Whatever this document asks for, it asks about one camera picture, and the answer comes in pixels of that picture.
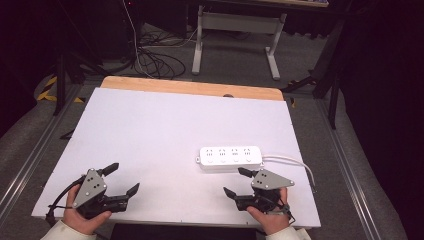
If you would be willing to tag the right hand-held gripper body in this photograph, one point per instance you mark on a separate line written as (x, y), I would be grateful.
(266, 181)

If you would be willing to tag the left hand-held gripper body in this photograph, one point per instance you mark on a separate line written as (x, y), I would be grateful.
(89, 186)

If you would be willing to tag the person's left hand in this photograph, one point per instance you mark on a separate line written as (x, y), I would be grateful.
(80, 221)

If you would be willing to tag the person's right hand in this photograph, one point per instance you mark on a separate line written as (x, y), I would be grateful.
(273, 221)

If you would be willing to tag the white power strip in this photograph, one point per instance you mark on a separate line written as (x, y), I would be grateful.
(230, 159)

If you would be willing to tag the white board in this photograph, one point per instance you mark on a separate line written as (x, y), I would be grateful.
(150, 133)

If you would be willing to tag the black metal stand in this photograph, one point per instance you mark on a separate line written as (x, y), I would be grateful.
(333, 100)
(60, 83)

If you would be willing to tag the yellow black floor tape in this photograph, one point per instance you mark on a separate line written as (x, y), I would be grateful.
(50, 85)

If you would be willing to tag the aluminium floor rail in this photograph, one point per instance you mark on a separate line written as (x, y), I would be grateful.
(346, 180)
(33, 160)

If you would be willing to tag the white desk frame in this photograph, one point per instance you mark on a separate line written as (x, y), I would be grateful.
(233, 21)

